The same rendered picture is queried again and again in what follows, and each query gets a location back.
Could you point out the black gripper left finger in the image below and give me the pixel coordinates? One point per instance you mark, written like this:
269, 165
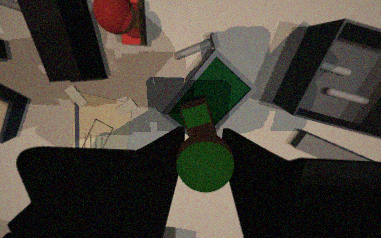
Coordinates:
143, 181

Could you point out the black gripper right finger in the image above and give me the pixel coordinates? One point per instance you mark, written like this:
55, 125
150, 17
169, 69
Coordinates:
271, 193

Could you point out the black rectangular bar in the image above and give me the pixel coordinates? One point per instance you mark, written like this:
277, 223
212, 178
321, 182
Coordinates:
65, 39

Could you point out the dark grey flat bar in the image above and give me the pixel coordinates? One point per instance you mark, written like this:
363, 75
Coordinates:
323, 148

